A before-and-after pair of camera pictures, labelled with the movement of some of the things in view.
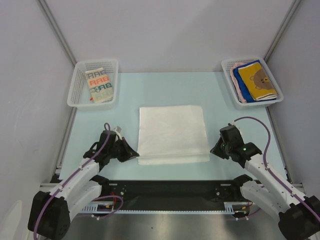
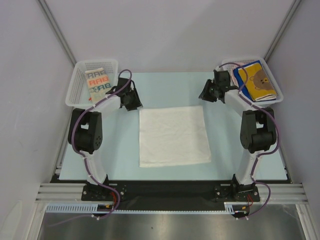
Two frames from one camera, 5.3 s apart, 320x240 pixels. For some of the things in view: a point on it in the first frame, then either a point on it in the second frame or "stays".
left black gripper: (128, 152) → (137, 103)
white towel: (168, 135) stays
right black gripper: (221, 149) → (208, 90)
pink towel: (234, 80) stays
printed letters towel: (100, 85) stays
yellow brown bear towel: (257, 82) stays
